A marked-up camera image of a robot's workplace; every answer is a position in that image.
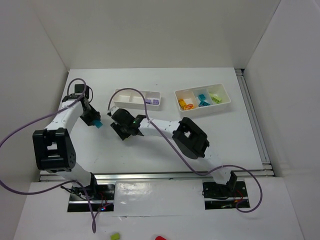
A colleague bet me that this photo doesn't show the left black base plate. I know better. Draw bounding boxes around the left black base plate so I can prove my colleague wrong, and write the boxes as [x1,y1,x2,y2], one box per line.
[60,184,115,213]

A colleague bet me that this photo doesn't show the aluminium front rail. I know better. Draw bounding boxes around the aluminium front rail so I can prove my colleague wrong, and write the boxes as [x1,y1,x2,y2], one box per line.
[39,169,275,182]

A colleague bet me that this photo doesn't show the long teal lego brick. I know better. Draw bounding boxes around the long teal lego brick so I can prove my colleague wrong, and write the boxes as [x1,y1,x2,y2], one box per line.
[93,119,103,129]

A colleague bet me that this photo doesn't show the green brick on floor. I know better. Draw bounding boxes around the green brick on floor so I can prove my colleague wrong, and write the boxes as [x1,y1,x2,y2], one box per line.
[110,232,121,240]

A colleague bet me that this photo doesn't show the right white compartment tray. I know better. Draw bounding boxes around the right white compartment tray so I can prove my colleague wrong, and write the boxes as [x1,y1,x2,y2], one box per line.
[174,83,231,118]

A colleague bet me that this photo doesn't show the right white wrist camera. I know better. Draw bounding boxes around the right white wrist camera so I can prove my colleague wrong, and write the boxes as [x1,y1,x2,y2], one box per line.
[107,105,119,117]

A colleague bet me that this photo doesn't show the red object at edge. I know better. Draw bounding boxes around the red object at edge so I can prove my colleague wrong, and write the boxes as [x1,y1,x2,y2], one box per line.
[155,235,167,240]

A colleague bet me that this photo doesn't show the small teal lego brick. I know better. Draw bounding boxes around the small teal lego brick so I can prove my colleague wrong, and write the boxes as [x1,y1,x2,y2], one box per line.
[198,94,206,101]

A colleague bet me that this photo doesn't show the yellow curved lego brick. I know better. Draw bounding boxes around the yellow curved lego brick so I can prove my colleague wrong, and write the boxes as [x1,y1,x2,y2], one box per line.
[178,99,187,109]

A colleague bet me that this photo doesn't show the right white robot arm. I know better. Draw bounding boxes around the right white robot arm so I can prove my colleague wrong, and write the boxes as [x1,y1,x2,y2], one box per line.
[107,106,237,198]

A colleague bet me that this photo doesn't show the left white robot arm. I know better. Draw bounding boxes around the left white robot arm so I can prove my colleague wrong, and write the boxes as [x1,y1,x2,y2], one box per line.
[32,83,103,196]

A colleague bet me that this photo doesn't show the left white compartment tray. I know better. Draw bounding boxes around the left white compartment tray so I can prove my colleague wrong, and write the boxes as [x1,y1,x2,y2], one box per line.
[112,89,161,111]

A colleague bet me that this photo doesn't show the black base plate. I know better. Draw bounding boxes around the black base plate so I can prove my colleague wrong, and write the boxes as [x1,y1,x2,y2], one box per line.
[202,181,250,210]
[60,184,115,213]

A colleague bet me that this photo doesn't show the aluminium side rail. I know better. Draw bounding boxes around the aluminium side rail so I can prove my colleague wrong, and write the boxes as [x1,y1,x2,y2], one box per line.
[235,69,273,171]

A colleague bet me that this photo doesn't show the yellow orange printed brick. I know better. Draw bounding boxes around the yellow orange printed brick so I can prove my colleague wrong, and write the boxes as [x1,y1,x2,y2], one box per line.
[183,103,195,111]

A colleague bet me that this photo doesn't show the purple square lego brick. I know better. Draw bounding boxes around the purple square lego brick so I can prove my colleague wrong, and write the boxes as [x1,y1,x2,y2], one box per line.
[152,99,160,105]

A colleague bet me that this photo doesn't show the green single stud brick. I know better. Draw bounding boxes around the green single stud brick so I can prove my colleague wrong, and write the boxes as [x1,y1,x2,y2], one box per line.
[211,97,222,104]

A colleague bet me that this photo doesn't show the light green lego brick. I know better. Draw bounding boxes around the light green lego brick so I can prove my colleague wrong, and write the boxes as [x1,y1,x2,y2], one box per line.
[209,92,220,98]

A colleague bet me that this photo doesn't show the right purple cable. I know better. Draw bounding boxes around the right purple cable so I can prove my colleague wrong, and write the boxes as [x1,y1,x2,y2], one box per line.
[107,87,263,213]

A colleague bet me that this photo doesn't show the teal arch lego piece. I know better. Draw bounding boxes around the teal arch lego piece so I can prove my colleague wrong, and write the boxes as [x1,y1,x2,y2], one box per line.
[198,101,210,107]

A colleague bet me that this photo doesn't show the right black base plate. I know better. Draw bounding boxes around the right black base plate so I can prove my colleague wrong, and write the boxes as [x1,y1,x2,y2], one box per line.
[202,181,250,210]

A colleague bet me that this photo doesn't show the white compartment tray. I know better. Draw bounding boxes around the white compartment tray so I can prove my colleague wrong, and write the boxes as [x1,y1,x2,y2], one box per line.
[112,89,161,111]
[174,83,231,118]

